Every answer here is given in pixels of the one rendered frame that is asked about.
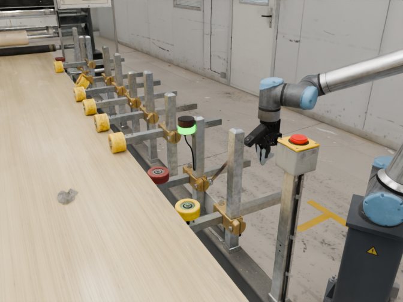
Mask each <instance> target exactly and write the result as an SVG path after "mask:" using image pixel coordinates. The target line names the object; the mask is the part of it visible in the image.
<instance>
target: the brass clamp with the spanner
mask: <svg viewBox="0 0 403 302"><path fill-rule="evenodd" d="M184 173H187V174H188V175H189V176H190V182H189V184H190V185H191V186H192V187H193V188H194V189H195V190H196V191H197V190H199V191H200V192H203V191H206V190H207V189H208V187H209V182H208V181H207V176H205V175H204V176H203V177H199V178H195V177H194V176H193V168H187V166H186V167H183V174H184Z"/></svg>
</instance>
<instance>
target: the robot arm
mask: <svg viewBox="0 0 403 302"><path fill-rule="evenodd" d="M401 73H403V49H399V50H395V51H393V52H389V53H386V54H383V55H379V56H376V57H373V58H370V59H366V60H364V61H360V62H356V63H354V64H350V65H347V66H344V67H340V68H337V69H334V70H331V71H327V72H325V73H319V74H316V75H308V76H305V77H304V78H303V79H302V80H301V81H300V82H299V83H298V84H290V83H284V81H283V79H282V78H278V77H271V78H265V79H263V80H262V81H261V82H260V88H259V90H260V93H259V102H258V119H260V123H261V124H259V126H257V127H256V128H255V129H254V130H253V131H252V132H251V133H249V134H248V135H247V136H246V137H245V139H244V145H246V146H248V147H252V146H253V145H254V144H255V149H256V153H257V156H258V160H259V162H260V164H261V165H264V164H265V163H266V161H267V160H268V159H270V158H273V157H274V153H273V152H271V148H270V147H271V146H276V145H277V144H278V137H281V138H282V133H280V132H279V130H280V123H281V119H280V111H281V106H285V107H293V108H300V109H303V110H312V109H313V108H314V106H315V104H316V102H317V98H318V96H322V95H327V94H328V93H331V92H335V91H338V90H342V89H346V88H349V87H353V86H357V85H360V84H364V83H368V82H371V81H375V80H379V79H382V78H386V77H390V76H394V75H397V74H401ZM357 212H358V214H359V216H360V217H361V218H362V219H363V220H365V221H367V222H368V223H370V224H373V225H375V226H378V227H383V228H396V227H399V226H401V225H402V224H403V142H402V143H401V145H400V147H399V149H398V150H397V152H396V153H395V155H394V157H392V156H378V157H376V158H375V159H374V162H373V163H372V169H371V174H370V177H369V182H368V186H367V189H366V194H365V196H364V198H363V199H362V200H361V202H360V203H359V205H358V208H357Z"/></svg>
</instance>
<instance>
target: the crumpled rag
mask: <svg viewBox="0 0 403 302"><path fill-rule="evenodd" d="M77 194H78V191H75V190H72V189H71V188H70V189H69V191H68V192H65V191H59V193H58V194H57V195H56V199H58V200H59V203H61V204H63V203H67V204H68V203H70V202H71V201H73V200H74V199H75V197H74V196H76V195H77Z"/></svg>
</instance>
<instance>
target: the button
mask: <svg viewBox="0 0 403 302"><path fill-rule="evenodd" d="M290 141H291V142H292V143H295V144H305V143H307V141H308V138H307V137H306V136H304V135H301V134H294V135H292V136H291V137H290Z"/></svg>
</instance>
